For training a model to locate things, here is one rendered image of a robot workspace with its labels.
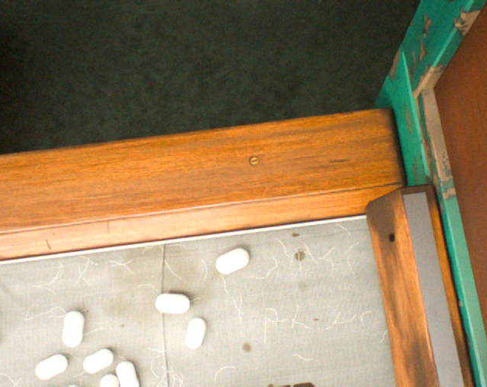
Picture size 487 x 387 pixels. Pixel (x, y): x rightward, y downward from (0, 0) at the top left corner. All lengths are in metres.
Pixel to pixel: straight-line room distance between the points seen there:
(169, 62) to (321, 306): 1.02
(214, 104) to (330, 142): 0.86
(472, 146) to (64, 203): 0.43
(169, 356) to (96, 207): 0.18
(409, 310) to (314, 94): 1.02
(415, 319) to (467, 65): 0.24
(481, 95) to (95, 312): 0.46
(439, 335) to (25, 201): 0.46
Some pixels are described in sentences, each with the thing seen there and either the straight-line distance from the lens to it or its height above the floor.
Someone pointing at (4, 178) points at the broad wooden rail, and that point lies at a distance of 0.84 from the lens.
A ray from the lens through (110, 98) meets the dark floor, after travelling 1.68.
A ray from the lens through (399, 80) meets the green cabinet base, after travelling 0.80.
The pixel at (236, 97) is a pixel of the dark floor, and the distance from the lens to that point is 1.65.
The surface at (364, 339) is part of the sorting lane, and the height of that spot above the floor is 0.74.
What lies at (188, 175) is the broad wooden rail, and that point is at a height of 0.77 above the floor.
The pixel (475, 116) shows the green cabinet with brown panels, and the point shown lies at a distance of 0.63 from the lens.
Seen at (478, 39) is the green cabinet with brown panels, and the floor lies 1.01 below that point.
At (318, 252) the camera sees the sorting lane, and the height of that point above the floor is 0.74.
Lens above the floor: 1.53
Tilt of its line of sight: 75 degrees down
